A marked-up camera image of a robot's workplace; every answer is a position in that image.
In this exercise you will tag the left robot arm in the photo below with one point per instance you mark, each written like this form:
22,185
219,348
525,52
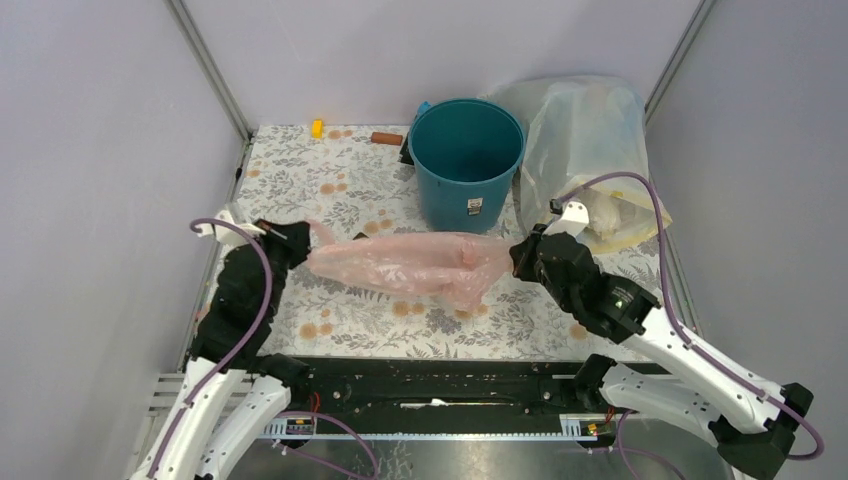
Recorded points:
229,392

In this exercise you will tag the yellow toy block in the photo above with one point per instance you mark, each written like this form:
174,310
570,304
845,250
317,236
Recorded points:
317,129

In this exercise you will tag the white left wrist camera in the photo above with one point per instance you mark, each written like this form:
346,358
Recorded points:
226,229

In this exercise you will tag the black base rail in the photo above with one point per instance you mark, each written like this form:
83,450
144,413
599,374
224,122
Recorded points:
432,399

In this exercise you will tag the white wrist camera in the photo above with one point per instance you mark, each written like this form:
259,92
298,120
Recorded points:
226,229
569,217

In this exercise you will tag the pink plastic trash bag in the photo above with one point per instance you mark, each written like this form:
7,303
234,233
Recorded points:
455,267

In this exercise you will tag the black checkered tray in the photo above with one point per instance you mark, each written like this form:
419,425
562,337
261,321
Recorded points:
405,156

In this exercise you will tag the teal plastic trash bin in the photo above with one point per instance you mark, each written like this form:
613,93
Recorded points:
465,153

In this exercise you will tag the orange-brown wooden block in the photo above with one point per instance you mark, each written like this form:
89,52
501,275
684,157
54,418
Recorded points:
385,138

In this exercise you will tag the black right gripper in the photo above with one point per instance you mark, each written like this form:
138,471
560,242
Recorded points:
523,252

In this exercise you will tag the floral table mat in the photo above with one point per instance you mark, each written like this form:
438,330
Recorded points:
354,186

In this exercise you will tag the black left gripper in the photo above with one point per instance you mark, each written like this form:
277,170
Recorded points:
295,236

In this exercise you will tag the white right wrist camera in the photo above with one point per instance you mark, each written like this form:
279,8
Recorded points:
569,217

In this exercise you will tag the large translucent bag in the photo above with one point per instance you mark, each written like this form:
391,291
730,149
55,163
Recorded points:
583,133

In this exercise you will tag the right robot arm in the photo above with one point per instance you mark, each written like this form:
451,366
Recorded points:
750,421

